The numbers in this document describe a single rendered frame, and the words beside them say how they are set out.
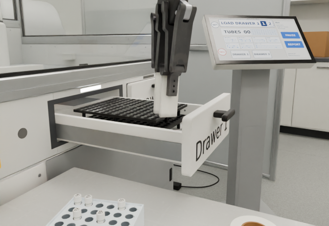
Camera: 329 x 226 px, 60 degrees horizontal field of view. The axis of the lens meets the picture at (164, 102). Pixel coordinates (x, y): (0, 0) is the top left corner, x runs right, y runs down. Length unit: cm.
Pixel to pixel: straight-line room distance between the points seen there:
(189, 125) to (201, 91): 198
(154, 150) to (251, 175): 119
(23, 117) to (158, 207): 32
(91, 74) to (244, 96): 95
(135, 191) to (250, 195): 122
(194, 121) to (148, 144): 11
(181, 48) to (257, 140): 126
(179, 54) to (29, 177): 43
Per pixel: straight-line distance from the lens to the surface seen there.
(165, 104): 46
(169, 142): 54
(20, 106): 64
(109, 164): 90
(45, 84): 68
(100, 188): 63
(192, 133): 50
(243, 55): 142
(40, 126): 68
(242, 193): 173
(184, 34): 42
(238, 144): 160
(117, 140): 60
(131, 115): 63
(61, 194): 63
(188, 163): 52
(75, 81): 73
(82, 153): 79
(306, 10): 425
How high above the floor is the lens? 105
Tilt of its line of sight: 12 degrees down
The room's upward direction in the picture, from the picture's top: straight up
